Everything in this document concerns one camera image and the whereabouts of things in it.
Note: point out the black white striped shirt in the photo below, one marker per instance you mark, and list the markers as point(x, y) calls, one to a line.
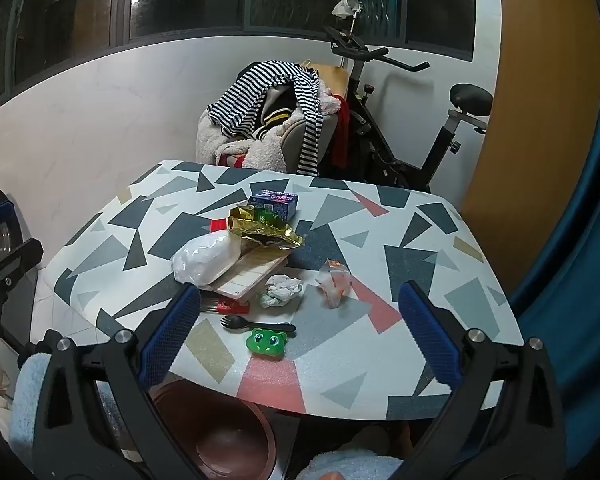
point(260, 82)

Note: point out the brown plastic basin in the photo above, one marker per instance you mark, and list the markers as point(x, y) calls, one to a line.
point(220, 440)

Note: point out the white cloth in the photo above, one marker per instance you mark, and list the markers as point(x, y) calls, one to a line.
point(332, 282)

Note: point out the geometric patterned tablecloth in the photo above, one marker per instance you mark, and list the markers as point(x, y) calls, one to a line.
point(130, 220)

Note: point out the small red packet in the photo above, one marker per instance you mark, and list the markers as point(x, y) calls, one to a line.
point(232, 306)

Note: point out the green and gold foil wrapper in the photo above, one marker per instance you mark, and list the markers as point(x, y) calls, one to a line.
point(275, 235)

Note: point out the silver metal fork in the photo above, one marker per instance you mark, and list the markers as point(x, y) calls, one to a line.
point(209, 305)

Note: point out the red and white carton box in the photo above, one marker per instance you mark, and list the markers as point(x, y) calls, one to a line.
point(219, 224)

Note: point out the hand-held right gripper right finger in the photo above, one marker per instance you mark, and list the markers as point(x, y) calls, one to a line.
point(430, 332)

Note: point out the pile of clothes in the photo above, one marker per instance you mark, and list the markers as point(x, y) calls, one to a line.
point(267, 157)

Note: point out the wooden board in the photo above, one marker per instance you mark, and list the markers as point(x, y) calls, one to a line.
point(335, 80)

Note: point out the wooden door panel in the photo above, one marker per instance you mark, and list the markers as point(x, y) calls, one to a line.
point(535, 110)

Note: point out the person's leg in fleece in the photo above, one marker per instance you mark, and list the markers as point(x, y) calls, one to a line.
point(350, 465)

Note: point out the black exercise bike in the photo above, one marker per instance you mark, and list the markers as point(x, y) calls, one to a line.
point(370, 150)

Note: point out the green frog toy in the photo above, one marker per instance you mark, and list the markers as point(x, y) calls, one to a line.
point(267, 342)

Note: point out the person's left forearm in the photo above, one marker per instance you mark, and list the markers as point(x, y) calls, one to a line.
point(30, 400)

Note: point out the red garment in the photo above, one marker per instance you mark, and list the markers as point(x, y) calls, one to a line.
point(341, 130)

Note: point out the blue cardboard box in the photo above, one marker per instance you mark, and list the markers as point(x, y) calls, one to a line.
point(280, 205)

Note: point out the white plastic bag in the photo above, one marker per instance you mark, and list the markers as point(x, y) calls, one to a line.
point(205, 260)

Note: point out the grey chair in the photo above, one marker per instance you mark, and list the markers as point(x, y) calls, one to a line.
point(300, 145)

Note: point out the black plastic fork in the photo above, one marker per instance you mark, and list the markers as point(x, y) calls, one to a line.
point(260, 327)

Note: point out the dark jacket with yellow stripes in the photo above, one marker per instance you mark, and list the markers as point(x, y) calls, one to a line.
point(275, 112)

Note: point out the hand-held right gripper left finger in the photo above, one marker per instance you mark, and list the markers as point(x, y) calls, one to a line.
point(172, 332)

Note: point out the crumpled white tissue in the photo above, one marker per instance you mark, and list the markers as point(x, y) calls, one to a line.
point(280, 291)

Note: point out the beige flat tray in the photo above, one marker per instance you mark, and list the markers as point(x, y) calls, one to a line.
point(250, 277)

